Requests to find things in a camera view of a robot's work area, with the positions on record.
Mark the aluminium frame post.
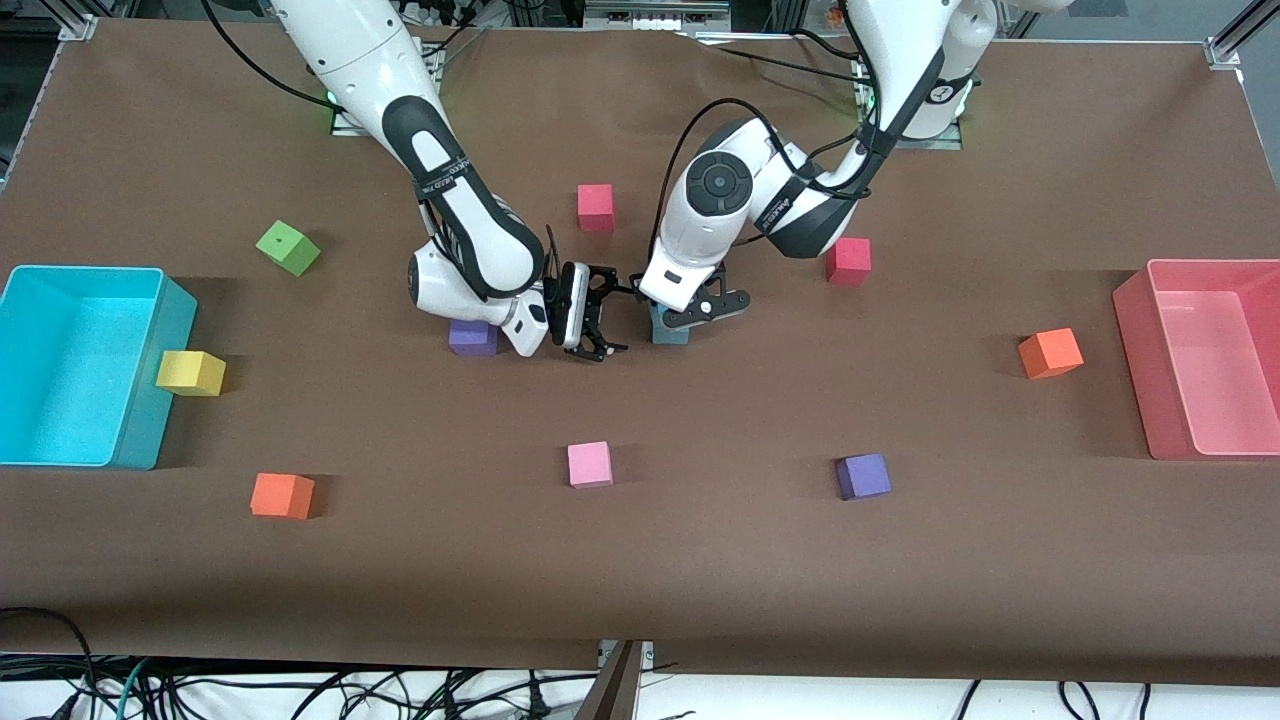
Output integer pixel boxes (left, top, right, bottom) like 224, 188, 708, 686
1207, 0, 1280, 69
55, 0, 101, 41

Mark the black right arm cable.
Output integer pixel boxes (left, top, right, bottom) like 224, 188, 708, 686
200, 0, 563, 296

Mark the pink plastic bin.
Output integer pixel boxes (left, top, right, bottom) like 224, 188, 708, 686
1112, 258, 1280, 462

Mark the purple foam block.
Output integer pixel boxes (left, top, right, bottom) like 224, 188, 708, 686
836, 454, 893, 501
449, 318, 499, 358

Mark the orange foam block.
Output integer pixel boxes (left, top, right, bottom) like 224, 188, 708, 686
250, 473, 316, 521
1018, 328, 1085, 381

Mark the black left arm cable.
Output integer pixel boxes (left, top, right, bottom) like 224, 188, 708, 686
655, 98, 881, 261

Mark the pink foam block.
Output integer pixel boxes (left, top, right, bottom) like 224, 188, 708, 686
567, 441, 614, 489

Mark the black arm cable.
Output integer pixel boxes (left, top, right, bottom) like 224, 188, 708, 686
655, 98, 881, 261
200, 0, 563, 296

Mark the red foam block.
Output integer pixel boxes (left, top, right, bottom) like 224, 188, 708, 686
577, 184, 616, 233
826, 237, 872, 286

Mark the black looped cable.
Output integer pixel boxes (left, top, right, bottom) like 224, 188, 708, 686
0, 607, 96, 720

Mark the yellow foam block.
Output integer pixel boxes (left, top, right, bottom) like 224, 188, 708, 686
155, 350, 227, 398

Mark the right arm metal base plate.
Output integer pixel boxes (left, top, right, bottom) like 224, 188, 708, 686
331, 98, 381, 137

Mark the grey power strip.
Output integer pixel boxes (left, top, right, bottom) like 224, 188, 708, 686
583, 0, 733, 31

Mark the teal cable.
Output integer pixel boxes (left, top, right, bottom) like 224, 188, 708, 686
115, 657, 153, 720

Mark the cyan plastic bin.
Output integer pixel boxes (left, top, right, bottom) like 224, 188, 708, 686
0, 264, 199, 471

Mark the black cable on table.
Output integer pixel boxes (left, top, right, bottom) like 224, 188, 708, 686
675, 28, 871, 81

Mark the metal table bracket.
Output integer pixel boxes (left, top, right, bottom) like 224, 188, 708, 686
575, 640, 656, 720

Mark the green foam block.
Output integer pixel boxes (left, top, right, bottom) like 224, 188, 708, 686
256, 220, 322, 278

